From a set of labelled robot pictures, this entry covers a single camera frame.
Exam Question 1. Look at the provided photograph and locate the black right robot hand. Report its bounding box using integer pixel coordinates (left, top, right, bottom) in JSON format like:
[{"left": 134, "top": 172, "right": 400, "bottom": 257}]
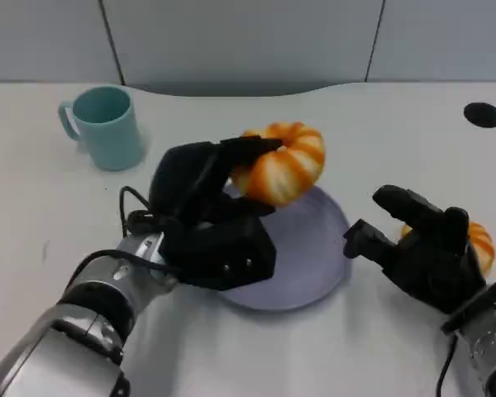
[{"left": 342, "top": 184, "right": 488, "bottom": 315}]

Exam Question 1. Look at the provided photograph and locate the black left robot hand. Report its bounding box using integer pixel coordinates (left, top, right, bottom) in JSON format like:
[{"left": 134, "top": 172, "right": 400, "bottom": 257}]
[{"left": 148, "top": 136, "right": 284, "bottom": 227}]

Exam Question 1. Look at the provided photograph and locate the orange white toy bread roll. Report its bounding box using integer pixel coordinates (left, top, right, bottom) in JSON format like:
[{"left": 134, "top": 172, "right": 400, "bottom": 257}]
[
  {"left": 229, "top": 121, "right": 327, "bottom": 208},
  {"left": 399, "top": 222, "right": 496, "bottom": 276}
]

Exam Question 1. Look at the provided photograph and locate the pale green mug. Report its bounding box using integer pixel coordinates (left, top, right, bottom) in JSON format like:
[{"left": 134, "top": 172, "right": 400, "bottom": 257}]
[{"left": 58, "top": 85, "right": 145, "bottom": 172}]

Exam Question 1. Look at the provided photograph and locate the lilac plate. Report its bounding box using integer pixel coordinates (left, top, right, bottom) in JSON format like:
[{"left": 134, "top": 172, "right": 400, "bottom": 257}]
[{"left": 221, "top": 184, "right": 352, "bottom": 312}]

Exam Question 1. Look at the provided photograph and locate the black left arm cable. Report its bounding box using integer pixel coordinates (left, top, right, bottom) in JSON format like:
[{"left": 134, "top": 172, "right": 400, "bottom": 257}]
[{"left": 119, "top": 185, "right": 183, "bottom": 278}]

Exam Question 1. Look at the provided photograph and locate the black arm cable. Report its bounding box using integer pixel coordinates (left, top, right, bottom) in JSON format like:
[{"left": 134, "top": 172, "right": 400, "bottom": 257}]
[
  {"left": 119, "top": 185, "right": 183, "bottom": 278},
  {"left": 435, "top": 334, "right": 458, "bottom": 397}
]

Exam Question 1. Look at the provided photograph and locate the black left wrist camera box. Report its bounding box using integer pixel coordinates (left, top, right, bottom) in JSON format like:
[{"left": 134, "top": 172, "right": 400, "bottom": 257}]
[{"left": 160, "top": 214, "right": 278, "bottom": 293}]

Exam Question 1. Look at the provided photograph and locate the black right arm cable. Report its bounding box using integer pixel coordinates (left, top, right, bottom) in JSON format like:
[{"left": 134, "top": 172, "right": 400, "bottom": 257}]
[{"left": 435, "top": 334, "right": 458, "bottom": 397}]

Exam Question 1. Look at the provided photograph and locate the black table cable grommet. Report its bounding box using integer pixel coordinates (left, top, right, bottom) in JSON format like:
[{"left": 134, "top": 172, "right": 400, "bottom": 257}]
[{"left": 463, "top": 102, "right": 496, "bottom": 129}]

